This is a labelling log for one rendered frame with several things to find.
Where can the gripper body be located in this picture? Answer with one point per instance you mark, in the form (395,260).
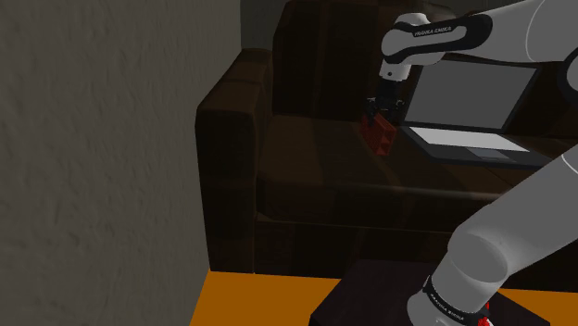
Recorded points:
(388,92)

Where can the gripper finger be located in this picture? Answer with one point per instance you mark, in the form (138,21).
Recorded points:
(372,113)
(398,112)

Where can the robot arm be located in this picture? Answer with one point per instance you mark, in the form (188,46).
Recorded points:
(492,244)

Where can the red box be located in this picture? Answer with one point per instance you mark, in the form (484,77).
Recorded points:
(380,134)

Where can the open grey laptop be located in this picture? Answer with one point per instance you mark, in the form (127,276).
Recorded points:
(465,97)

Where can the dark brown sofa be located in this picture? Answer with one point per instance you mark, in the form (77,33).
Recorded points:
(316,180)

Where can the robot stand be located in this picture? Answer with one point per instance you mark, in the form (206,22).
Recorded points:
(370,298)

